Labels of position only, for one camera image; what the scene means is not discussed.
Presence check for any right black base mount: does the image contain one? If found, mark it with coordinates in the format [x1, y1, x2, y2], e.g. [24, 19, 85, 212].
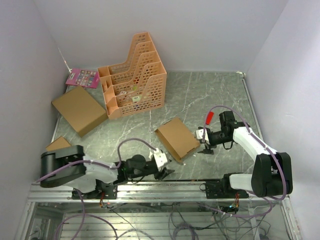
[199, 173, 249, 199]

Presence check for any pink sticker sheet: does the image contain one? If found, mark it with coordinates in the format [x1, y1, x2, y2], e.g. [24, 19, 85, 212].
[65, 68, 100, 89]

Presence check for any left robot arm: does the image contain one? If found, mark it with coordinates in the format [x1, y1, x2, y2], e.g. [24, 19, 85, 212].
[37, 145, 175, 199]

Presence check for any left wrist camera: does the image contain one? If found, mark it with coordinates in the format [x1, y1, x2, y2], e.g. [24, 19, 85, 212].
[149, 148, 170, 172]

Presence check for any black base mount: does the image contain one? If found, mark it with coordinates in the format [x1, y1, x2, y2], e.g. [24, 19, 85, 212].
[199, 173, 249, 199]
[71, 180, 118, 200]

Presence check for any aluminium mounting rail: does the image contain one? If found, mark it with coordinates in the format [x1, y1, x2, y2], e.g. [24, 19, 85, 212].
[27, 180, 291, 202]

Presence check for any orange plastic file organizer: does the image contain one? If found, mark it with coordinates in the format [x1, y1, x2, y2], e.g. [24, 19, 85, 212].
[97, 32, 167, 120]

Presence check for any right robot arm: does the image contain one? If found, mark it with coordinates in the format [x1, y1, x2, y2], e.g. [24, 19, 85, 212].
[195, 111, 293, 198]

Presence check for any brown cardboard box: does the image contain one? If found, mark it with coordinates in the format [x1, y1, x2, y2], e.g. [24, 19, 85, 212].
[154, 117, 200, 163]

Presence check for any small folded cardboard box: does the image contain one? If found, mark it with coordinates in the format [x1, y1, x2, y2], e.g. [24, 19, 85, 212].
[45, 136, 72, 152]

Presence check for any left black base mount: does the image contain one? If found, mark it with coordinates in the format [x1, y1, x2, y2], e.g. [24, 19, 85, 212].
[71, 180, 118, 200]

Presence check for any large folded cardboard box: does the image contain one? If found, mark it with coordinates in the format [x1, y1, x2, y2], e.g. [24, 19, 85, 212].
[51, 86, 108, 138]

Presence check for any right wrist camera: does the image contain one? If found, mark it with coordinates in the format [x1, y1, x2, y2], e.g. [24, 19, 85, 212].
[195, 127, 209, 144]

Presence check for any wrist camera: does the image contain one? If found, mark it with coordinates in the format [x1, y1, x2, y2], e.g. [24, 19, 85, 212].
[149, 148, 170, 172]
[195, 127, 209, 144]

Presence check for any red rectangular block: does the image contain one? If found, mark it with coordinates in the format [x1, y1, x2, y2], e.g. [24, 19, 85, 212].
[205, 111, 214, 125]

